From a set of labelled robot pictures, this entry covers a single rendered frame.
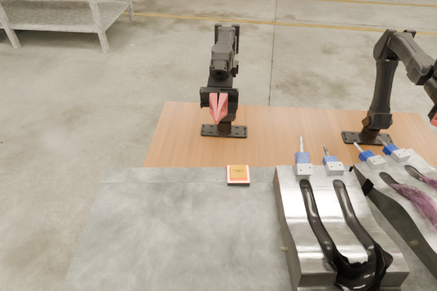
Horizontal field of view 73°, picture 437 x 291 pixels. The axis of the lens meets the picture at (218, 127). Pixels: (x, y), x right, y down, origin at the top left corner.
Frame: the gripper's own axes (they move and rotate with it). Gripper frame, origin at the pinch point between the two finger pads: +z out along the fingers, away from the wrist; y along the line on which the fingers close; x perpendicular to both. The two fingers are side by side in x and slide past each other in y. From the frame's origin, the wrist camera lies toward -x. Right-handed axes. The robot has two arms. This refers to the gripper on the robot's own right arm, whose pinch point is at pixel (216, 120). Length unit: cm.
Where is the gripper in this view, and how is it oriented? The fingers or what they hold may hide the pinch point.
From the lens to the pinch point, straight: 72.0
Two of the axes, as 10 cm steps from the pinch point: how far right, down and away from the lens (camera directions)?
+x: 0.0, 7.2, 7.0
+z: -0.8, 7.0, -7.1
